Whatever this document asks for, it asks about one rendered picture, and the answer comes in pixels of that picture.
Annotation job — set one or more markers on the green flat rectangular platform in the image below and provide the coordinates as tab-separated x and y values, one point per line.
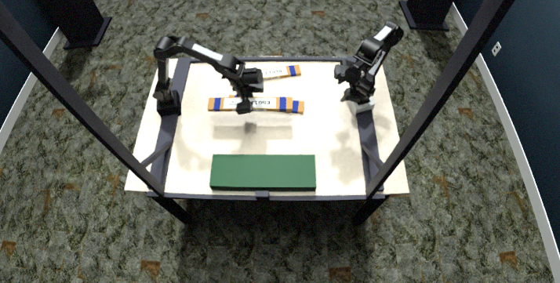
272	172

